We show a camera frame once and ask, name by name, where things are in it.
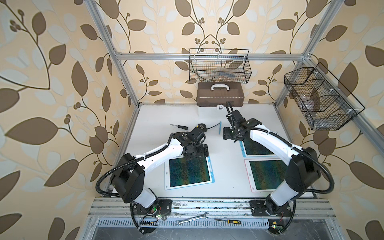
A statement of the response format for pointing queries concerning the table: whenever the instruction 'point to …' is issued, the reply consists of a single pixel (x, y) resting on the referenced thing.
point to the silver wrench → (178, 222)
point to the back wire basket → (220, 65)
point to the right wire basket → (325, 104)
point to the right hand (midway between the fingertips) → (228, 135)
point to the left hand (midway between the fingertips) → (201, 153)
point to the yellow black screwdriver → (230, 221)
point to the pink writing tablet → (265, 175)
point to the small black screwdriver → (181, 127)
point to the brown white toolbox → (212, 98)
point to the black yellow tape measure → (202, 126)
